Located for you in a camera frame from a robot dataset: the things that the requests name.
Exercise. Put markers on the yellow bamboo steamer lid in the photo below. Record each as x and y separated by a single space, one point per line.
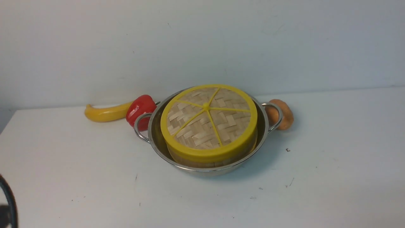
203 113

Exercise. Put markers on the yellow bamboo steamer basket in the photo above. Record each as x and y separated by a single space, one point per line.
212 154

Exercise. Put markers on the stainless steel pot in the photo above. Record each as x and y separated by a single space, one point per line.
147 128

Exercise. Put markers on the red toy bell pepper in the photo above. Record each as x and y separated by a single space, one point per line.
141 105

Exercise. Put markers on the brown toy potato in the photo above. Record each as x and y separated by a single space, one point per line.
273 114

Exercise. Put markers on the yellow toy banana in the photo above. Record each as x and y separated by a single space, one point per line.
101 115

